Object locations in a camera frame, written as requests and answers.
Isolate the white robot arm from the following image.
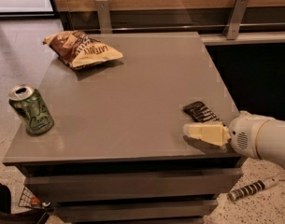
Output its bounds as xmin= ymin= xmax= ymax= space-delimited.
xmin=183 ymin=111 xmax=285 ymax=170

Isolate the green soda can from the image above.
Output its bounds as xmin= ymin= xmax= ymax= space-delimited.
xmin=8 ymin=84 xmax=54 ymax=135

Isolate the left metal bracket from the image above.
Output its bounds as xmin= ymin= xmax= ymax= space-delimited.
xmin=95 ymin=0 xmax=112 ymax=34

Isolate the brown chip bag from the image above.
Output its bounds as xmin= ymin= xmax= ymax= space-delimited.
xmin=43 ymin=31 xmax=123 ymax=70

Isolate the black wire basket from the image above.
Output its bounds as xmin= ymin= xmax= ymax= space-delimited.
xmin=18 ymin=187 xmax=53 ymax=211

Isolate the black curved object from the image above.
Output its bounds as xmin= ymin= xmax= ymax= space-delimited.
xmin=0 ymin=183 xmax=50 ymax=224

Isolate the metal bracket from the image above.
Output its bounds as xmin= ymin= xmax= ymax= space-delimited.
xmin=223 ymin=0 xmax=249 ymax=40
xmin=95 ymin=0 xmax=112 ymax=34

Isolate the black rxbar chocolate bar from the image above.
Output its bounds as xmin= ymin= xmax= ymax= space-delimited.
xmin=183 ymin=101 xmax=220 ymax=123

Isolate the grey drawer cabinet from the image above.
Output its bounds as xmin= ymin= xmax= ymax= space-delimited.
xmin=4 ymin=33 xmax=243 ymax=224

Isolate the right metal bracket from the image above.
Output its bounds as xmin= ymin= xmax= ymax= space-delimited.
xmin=223 ymin=0 xmax=249 ymax=40

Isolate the striped white black tool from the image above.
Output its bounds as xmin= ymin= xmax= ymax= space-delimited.
xmin=227 ymin=177 xmax=279 ymax=202

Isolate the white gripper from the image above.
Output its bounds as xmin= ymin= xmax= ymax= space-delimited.
xmin=183 ymin=111 xmax=274 ymax=159

